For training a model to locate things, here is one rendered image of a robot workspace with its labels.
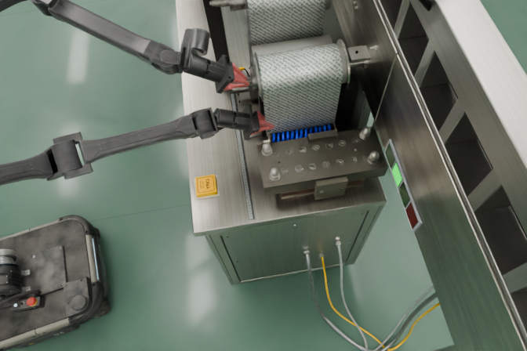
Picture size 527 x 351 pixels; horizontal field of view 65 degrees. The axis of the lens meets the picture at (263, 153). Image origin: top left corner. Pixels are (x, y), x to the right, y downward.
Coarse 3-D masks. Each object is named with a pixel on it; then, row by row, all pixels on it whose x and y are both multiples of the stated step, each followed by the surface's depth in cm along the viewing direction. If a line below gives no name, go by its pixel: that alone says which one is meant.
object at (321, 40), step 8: (296, 40) 134; (304, 40) 133; (312, 40) 133; (320, 40) 133; (328, 40) 132; (256, 48) 132; (264, 48) 132; (272, 48) 132; (280, 48) 132; (288, 48) 132; (296, 48) 132
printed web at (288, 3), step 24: (264, 0) 123; (288, 0) 124; (312, 0) 125; (264, 24) 130; (288, 24) 132; (312, 24) 134; (312, 48) 122; (336, 48) 120; (264, 72) 118; (288, 72) 118; (312, 72) 119; (336, 72) 120; (264, 96) 123; (288, 96) 125
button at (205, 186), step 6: (198, 180) 145; (204, 180) 145; (210, 180) 144; (198, 186) 143; (204, 186) 143; (210, 186) 143; (198, 192) 142; (204, 192) 142; (210, 192) 142; (216, 192) 143
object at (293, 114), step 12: (312, 96) 126; (324, 96) 127; (336, 96) 128; (264, 108) 128; (276, 108) 129; (288, 108) 130; (300, 108) 131; (312, 108) 132; (324, 108) 133; (336, 108) 134; (276, 120) 134; (288, 120) 135; (300, 120) 136; (312, 120) 138; (324, 120) 139; (276, 132) 141
